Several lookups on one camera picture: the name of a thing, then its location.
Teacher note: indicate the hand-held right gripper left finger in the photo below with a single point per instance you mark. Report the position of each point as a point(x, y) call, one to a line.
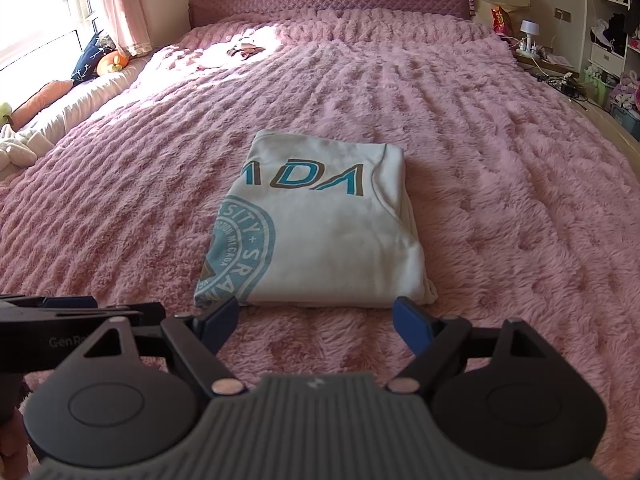
point(222, 322)

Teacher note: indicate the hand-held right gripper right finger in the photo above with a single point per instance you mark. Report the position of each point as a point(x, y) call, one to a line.
point(411, 327)

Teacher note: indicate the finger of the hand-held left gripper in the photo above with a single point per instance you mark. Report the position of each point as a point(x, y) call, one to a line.
point(70, 302)
point(145, 312)

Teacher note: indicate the white printed sweatshirt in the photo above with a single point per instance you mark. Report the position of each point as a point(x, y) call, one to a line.
point(325, 240)

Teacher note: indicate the pile of pink clothes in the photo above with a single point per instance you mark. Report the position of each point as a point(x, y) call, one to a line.
point(627, 92)

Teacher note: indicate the white plush toy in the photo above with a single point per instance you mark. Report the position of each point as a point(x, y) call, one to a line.
point(22, 147)

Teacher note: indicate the pink fluffy blanket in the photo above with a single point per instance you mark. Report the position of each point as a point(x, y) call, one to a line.
point(500, 185)

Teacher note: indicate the green plush toy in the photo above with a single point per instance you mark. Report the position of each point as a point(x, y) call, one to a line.
point(5, 112)

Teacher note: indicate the peach cushion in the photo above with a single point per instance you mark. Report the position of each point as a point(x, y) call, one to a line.
point(45, 97)

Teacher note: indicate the cream padded window bedding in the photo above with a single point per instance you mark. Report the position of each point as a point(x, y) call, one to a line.
point(90, 95)

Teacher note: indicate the orange plush toy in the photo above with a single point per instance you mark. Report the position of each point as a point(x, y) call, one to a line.
point(112, 64)

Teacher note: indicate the navy floral pillow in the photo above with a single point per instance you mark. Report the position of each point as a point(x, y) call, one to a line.
point(90, 57)

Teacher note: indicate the small brown cloth item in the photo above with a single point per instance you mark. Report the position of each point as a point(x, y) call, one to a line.
point(245, 50)

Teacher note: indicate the blue storage bin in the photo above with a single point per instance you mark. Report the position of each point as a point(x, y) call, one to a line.
point(625, 122)

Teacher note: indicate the wooden nightstand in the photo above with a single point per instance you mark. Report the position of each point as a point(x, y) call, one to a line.
point(550, 64)

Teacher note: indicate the pink curtain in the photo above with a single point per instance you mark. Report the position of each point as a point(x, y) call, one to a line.
point(125, 5)

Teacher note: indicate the window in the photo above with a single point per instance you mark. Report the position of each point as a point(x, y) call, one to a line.
point(40, 0)

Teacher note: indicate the green storage bin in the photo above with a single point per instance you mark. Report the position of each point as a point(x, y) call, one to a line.
point(600, 87)

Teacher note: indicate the white table lamp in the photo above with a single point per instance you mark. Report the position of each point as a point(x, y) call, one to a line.
point(528, 30)

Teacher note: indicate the red snack bag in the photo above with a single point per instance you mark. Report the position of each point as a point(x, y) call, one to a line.
point(501, 20)

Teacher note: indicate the white open shelf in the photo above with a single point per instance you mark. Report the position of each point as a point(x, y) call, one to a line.
point(610, 55)

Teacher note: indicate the wall socket plate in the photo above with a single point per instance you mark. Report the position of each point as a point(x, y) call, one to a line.
point(563, 14)

